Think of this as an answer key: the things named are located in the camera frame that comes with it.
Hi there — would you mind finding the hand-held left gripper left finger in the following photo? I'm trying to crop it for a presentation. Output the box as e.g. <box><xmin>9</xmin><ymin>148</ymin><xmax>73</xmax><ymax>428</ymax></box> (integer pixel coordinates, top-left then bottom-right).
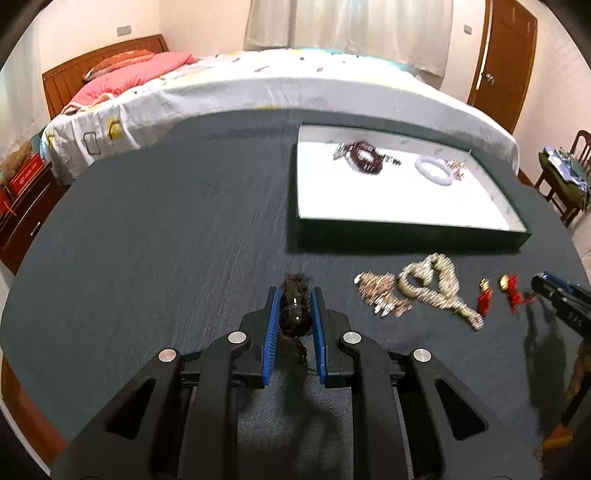
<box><xmin>51</xmin><ymin>286</ymin><xmax>278</xmax><ymax>480</ymax></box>

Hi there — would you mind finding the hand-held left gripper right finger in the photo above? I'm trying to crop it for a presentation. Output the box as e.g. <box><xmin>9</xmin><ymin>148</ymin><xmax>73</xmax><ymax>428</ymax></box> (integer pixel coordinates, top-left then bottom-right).
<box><xmin>310</xmin><ymin>286</ymin><xmax>543</xmax><ymax>480</ymax></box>

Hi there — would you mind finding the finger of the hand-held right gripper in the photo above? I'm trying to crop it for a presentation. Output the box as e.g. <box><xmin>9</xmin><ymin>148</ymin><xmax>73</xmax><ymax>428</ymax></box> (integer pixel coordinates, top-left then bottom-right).
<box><xmin>530</xmin><ymin>271</ymin><xmax>577</xmax><ymax>309</ymax></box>

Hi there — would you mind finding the black cord bracelet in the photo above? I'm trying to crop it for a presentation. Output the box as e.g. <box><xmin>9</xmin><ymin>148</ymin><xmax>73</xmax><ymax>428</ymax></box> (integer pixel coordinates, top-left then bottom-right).
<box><xmin>281</xmin><ymin>274</ymin><xmax>311</xmax><ymax>370</ymax></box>

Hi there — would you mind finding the red tassel with gold bead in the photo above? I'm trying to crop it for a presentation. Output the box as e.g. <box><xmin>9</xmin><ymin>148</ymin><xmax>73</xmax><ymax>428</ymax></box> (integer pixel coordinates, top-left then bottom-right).
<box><xmin>498</xmin><ymin>274</ymin><xmax>536</xmax><ymax>315</ymax></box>

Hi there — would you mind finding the small silver earring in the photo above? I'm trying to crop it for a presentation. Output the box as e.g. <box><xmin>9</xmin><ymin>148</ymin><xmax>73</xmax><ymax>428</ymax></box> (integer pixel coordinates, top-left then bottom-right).
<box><xmin>442</xmin><ymin>158</ymin><xmax>468</xmax><ymax>182</ymax></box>

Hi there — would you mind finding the grey tray with white liner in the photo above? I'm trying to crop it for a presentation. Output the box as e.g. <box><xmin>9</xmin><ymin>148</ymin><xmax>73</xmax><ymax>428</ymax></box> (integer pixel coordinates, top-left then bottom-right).
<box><xmin>287</xmin><ymin>122</ymin><xmax>533</xmax><ymax>254</ymax></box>

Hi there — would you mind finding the white bangle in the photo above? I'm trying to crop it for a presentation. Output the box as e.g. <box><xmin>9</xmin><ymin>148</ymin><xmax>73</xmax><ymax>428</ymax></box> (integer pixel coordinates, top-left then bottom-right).
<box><xmin>414</xmin><ymin>156</ymin><xmax>451</xmax><ymax>186</ymax></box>

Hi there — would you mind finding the dark red bead bracelet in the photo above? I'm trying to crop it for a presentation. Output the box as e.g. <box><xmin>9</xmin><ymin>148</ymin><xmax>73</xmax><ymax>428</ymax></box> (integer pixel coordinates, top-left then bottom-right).
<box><xmin>348</xmin><ymin>141</ymin><xmax>402</xmax><ymax>175</ymax></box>

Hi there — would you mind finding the small red pendant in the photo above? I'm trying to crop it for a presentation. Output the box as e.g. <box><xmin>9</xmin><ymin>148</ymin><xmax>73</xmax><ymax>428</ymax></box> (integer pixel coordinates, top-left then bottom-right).
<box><xmin>478</xmin><ymin>278</ymin><xmax>494</xmax><ymax>317</ymax></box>

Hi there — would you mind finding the pile of clothes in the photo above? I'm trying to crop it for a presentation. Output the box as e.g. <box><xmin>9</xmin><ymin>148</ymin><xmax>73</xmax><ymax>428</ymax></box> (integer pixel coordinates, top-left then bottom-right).
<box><xmin>540</xmin><ymin>147</ymin><xmax>591</xmax><ymax>208</ymax></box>

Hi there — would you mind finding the wooden chair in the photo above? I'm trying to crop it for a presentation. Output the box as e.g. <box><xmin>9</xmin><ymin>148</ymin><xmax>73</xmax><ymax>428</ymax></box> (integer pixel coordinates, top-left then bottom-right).
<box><xmin>536</xmin><ymin>130</ymin><xmax>591</xmax><ymax>227</ymax></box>

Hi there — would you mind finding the wooden door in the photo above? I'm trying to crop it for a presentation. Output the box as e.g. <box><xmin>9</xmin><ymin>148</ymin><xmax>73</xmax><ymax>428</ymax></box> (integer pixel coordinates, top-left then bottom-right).
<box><xmin>466</xmin><ymin>0</ymin><xmax>539</xmax><ymax>134</ymax></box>

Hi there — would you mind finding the bed with patterned sheet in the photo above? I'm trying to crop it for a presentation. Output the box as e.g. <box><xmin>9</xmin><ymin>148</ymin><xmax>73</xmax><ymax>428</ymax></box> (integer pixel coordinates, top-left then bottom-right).
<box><xmin>39</xmin><ymin>47</ymin><xmax>520</xmax><ymax>185</ymax></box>

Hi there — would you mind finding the dark wooden nightstand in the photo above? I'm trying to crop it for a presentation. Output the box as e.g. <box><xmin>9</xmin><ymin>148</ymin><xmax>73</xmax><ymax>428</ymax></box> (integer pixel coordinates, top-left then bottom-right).
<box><xmin>0</xmin><ymin>161</ymin><xmax>65</xmax><ymax>275</ymax></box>

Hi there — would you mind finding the red gift box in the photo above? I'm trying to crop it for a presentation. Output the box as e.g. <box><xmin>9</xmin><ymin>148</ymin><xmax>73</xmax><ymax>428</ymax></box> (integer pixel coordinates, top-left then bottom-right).
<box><xmin>9</xmin><ymin>154</ymin><xmax>44</xmax><ymax>188</ymax></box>

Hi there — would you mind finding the pink pillow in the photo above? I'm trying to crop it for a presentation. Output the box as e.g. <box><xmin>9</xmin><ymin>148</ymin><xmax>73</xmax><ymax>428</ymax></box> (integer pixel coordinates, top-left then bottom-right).
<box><xmin>62</xmin><ymin>52</ymin><xmax>197</xmax><ymax>116</ymax></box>

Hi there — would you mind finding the white window curtain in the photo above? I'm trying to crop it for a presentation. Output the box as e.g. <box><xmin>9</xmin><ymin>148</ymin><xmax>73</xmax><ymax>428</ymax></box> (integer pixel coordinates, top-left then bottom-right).
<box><xmin>244</xmin><ymin>0</ymin><xmax>455</xmax><ymax>77</ymax></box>

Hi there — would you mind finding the brown teddy bear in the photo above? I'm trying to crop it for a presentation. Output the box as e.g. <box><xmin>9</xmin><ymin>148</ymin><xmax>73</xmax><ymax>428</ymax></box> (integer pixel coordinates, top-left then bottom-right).
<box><xmin>0</xmin><ymin>141</ymin><xmax>33</xmax><ymax>185</ymax></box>

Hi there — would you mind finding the orange cushion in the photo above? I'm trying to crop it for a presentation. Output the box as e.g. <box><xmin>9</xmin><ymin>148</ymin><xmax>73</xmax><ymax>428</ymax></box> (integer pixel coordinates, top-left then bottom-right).
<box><xmin>83</xmin><ymin>50</ymin><xmax>155</xmax><ymax>81</ymax></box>

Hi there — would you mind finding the wooden headboard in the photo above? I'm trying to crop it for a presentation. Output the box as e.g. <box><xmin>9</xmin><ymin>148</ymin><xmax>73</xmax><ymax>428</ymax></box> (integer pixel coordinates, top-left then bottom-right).
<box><xmin>41</xmin><ymin>34</ymin><xmax>169</xmax><ymax>121</ymax></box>

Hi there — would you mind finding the pink bead bracelet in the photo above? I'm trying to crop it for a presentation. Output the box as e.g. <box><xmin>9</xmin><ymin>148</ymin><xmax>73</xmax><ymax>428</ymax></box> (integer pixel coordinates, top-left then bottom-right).
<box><xmin>353</xmin><ymin>271</ymin><xmax>414</xmax><ymax>319</ymax></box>

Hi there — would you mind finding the cream pearl necklace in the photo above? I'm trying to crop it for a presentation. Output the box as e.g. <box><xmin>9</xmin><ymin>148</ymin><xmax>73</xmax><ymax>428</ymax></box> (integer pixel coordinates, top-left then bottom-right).
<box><xmin>398</xmin><ymin>253</ymin><xmax>485</xmax><ymax>330</ymax></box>

